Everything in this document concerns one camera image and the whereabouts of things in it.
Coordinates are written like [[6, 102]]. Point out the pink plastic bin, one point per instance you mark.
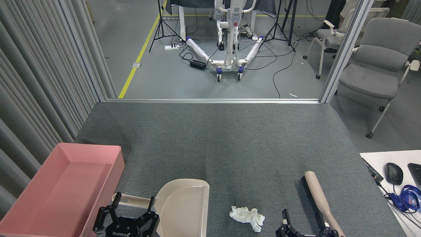
[[56, 194]]

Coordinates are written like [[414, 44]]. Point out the grey chair with white frame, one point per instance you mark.
[[371, 79]]

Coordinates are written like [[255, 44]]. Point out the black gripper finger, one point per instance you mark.
[[102, 220], [151, 222], [321, 225], [286, 228]]

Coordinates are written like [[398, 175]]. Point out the blue headphones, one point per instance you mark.
[[409, 199]]

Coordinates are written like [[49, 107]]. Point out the black computer mouse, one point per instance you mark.
[[393, 173]]

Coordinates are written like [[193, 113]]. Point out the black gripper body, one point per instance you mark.
[[123, 227]]

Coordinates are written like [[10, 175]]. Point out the silver table edge rail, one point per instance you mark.
[[213, 100]]

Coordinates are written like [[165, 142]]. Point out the flat black device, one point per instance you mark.
[[373, 171]]

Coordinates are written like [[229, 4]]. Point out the black tripod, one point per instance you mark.
[[290, 23], [161, 23]]

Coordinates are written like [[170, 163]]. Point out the table with dark cloth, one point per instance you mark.
[[197, 3]]

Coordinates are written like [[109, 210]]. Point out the grey office chair white armrest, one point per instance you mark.
[[329, 36]]

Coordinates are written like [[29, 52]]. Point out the beige plastic dustpan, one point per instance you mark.
[[184, 207]]

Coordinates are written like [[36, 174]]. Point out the white power strip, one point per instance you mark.
[[171, 47]]

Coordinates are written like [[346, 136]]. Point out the silver aluminium post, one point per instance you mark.
[[345, 52]]

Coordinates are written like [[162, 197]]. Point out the beige hand brush black bristles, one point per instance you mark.
[[317, 191]]

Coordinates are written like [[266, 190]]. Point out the white stand on wheels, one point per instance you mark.
[[227, 52]]

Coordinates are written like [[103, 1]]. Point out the black power adapter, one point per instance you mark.
[[198, 64]]

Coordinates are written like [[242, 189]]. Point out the person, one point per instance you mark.
[[334, 13]]

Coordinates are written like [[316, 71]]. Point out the black keyboard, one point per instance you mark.
[[416, 172]]

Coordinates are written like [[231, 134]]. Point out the white side table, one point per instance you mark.
[[401, 156]]

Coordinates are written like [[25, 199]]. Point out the grey pleated curtain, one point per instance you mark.
[[36, 82]]

